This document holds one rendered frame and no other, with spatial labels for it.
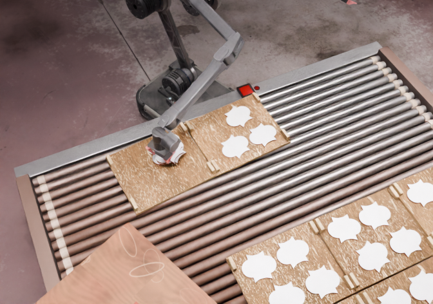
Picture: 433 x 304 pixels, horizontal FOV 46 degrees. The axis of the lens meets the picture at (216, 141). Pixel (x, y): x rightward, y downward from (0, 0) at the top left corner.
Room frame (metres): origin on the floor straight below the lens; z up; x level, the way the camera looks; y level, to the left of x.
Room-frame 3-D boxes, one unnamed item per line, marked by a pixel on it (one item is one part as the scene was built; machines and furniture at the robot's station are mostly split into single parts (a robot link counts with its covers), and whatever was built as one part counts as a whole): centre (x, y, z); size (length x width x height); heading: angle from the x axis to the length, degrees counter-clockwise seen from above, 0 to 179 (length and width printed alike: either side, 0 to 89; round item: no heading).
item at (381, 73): (1.55, -0.07, 0.90); 1.95 x 0.05 x 0.05; 116
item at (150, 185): (1.30, 0.26, 0.93); 0.41 x 0.35 x 0.02; 121
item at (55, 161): (1.70, 0.00, 0.89); 2.08 x 0.08 x 0.06; 116
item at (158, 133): (1.31, 0.25, 1.16); 0.07 x 0.06 x 0.07; 49
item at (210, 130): (1.51, -0.10, 0.93); 0.41 x 0.35 x 0.02; 120
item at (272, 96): (1.64, -0.03, 0.90); 1.95 x 0.05 x 0.05; 116
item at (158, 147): (1.31, 0.25, 1.10); 0.10 x 0.07 x 0.07; 56
